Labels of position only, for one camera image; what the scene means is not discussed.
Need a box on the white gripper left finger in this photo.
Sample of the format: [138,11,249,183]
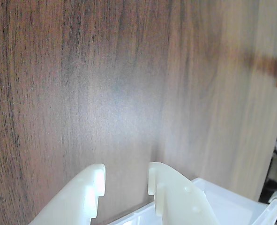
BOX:
[31,163,106,225]

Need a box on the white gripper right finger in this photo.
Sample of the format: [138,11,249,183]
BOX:
[148,162,220,225]

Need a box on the clear plastic container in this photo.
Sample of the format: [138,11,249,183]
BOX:
[106,177,277,225]

